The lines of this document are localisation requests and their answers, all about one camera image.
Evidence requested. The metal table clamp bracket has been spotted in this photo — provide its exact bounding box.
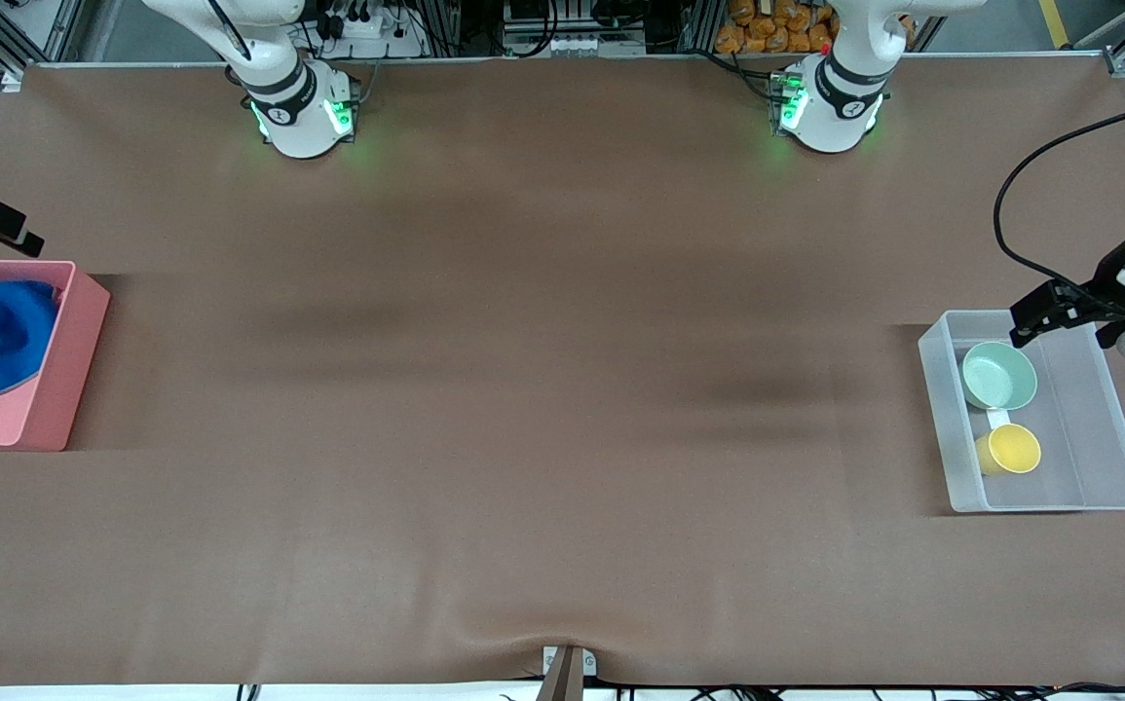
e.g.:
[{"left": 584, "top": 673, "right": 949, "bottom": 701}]
[{"left": 541, "top": 645, "right": 598, "bottom": 701}]

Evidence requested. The pink plastic bin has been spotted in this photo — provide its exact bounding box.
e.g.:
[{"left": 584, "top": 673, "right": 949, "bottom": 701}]
[{"left": 0, "top": 259, "right": 111, "bottom": 452}]

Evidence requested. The brown table cover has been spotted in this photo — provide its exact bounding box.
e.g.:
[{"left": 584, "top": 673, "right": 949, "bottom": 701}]
[{"left": 0, "top": 54, "right": 1125, "bottom": 687}]

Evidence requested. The orange snack packet pile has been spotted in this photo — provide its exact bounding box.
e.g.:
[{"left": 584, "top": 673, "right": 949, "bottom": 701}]
[{"left": 715, "top": 0, "right": 841, "bottom": 55}]

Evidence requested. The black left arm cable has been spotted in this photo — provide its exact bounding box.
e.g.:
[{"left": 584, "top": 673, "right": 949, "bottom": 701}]
[{"left": 994, "top": 105, "right": 1125, "bottom": 293}]

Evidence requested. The blue cloth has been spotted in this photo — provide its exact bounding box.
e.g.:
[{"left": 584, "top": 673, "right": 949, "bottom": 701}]
[{"left": 0, "top": 280, "right": 61, "bottom": 397}]

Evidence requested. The white power strip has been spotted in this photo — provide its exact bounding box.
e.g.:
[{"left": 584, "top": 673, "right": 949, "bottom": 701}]
[{"left": 314, "top": 8, "right": 429, "bottom": 59}]

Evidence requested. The pale green bowl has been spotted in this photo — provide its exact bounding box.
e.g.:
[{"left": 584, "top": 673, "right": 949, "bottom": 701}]
[{"left": 960, "top": 341, "right": 1039, "bottom": 412}]

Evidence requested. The yellow cup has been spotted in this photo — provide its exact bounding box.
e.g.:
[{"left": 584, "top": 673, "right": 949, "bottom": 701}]
[{"left": 974, "top": 423, "right": 1043, "bottom": 477}]

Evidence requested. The clear plastic bin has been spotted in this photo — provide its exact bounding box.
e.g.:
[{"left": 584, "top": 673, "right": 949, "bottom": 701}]
[{"left": 918, "top": 309, "right": 1125, "bottom": 514}]

